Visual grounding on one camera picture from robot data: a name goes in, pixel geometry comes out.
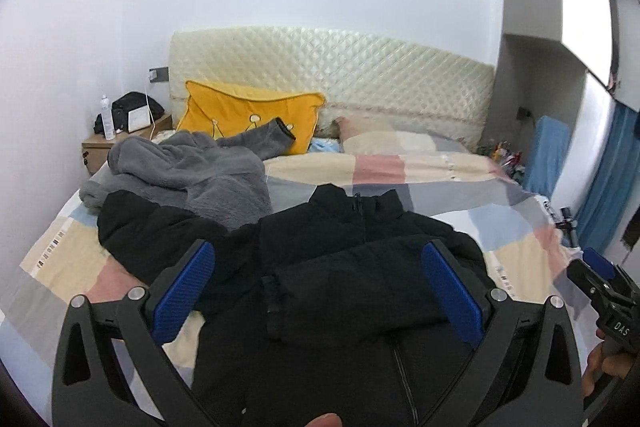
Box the blue curtain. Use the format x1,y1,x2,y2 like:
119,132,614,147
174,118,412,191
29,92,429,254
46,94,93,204
577,102,639,254

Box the grey fleece garment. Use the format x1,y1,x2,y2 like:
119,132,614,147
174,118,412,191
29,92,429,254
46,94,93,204
79,118,295,230

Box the checkered pillow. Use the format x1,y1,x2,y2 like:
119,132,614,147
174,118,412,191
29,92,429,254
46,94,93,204
332,116,470,156

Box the white plastic bottle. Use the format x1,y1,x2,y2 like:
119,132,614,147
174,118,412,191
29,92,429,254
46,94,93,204
101,95,115,141

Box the black camera on stand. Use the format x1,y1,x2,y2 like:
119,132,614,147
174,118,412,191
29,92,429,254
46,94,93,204
556,207,579,248

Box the black bag on nightstand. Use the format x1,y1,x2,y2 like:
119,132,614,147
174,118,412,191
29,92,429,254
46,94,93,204
110,91,165,134

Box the grey white wardrobe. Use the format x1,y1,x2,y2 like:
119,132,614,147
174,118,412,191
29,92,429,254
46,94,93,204
482,0,614,210

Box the bottles on bedside shelf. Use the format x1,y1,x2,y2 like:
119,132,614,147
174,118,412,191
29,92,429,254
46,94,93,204
476,139,525,179

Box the wooden nightstand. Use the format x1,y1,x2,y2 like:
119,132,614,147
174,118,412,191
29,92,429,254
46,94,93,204
81,114,172,176

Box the blue towel covered chair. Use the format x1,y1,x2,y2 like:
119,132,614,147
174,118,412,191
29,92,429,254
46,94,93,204
523,116,570,198

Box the cream quilted headboard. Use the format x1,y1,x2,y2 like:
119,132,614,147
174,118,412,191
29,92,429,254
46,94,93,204
168,26,495,146

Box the person's right hand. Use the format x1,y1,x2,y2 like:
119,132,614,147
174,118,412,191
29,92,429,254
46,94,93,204
582,329,639,421

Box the yellow pillow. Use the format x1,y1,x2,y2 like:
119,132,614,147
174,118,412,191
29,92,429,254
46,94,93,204
176,80,326,155

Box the person's left hand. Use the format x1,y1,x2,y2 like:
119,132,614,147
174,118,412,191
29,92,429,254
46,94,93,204
305,413,343,427

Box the checkered patchwork duvet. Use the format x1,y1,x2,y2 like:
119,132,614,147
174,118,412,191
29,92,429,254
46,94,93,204
1,152,594,419

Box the wall power socket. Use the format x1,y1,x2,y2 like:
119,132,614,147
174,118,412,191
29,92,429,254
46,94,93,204
148,66,169,83

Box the black puffer jacket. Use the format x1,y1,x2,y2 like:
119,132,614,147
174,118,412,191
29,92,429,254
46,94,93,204
98,184,494,426

